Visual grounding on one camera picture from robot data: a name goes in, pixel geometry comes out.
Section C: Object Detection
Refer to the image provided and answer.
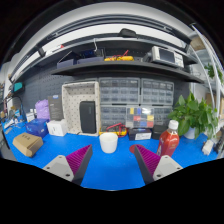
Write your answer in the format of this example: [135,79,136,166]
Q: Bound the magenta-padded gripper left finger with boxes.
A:
[42,143,94,186]

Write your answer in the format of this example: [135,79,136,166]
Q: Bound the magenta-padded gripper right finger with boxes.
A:
[133,143,184,185]

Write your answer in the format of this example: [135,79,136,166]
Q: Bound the red drink bottle white cap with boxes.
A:
[156,119,181,158]

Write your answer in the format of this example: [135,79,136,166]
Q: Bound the black case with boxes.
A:
[151,124,169,140]

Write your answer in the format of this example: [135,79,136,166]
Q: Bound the flat round red coaster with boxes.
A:
[129,143,146,155]

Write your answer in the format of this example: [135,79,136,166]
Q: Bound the brown cardboard box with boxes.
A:
[12,132,44,158]

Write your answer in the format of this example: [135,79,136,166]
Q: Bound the black box with white label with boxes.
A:
[127,127,153,141]

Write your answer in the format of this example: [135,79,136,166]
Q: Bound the blue box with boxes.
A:
[25,118,50,139]

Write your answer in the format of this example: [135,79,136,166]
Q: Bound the white adapter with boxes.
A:
[201,139,215,156]

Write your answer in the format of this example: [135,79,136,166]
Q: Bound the white cup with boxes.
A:
[98,132,119,154]

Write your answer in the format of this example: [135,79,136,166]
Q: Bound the clear organizer box coloured parts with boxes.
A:
[125,106,155,130]

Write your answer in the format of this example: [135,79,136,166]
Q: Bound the black speaker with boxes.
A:
[79,100,97,135]

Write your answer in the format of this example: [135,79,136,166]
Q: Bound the white perforated tray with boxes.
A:
[61,80,101,137]

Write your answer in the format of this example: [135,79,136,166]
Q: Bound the green potted plant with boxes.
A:
[167,92,219,140]

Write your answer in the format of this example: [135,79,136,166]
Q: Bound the dark grey upright box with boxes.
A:
[47,94,65,122]

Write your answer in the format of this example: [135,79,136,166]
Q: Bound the purple bag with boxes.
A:
[34,98,51,122]

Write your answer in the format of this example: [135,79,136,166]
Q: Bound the yellow multimeter with red leads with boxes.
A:
[98,122,128,138]

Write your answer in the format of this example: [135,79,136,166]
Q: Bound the teal holder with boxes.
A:
[12,82,25,94]

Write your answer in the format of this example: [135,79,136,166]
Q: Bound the white shelf rack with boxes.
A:
[186,23,224,134]

